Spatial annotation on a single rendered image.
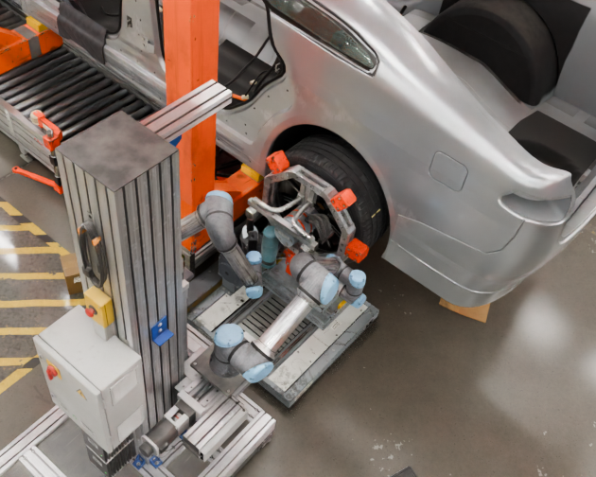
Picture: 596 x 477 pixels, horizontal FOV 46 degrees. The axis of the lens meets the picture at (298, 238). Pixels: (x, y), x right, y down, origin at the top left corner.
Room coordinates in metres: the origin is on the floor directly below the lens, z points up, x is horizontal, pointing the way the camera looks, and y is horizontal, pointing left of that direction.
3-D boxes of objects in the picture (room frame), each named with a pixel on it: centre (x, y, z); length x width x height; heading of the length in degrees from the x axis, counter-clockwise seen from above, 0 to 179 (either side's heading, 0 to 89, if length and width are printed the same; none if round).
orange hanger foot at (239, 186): (2.73, 0.38, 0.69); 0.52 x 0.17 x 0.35; 147
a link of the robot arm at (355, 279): (1.99, -0.28, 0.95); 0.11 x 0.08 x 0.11; 53
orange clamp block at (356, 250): (2.26, -0.29, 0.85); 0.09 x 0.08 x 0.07; 57
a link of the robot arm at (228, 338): (1.54, 0.20, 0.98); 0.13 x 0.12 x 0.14; 53
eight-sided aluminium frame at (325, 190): (2.43, -0.02, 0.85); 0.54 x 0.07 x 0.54; 57
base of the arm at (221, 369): (1.54, 0.21, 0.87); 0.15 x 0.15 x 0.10
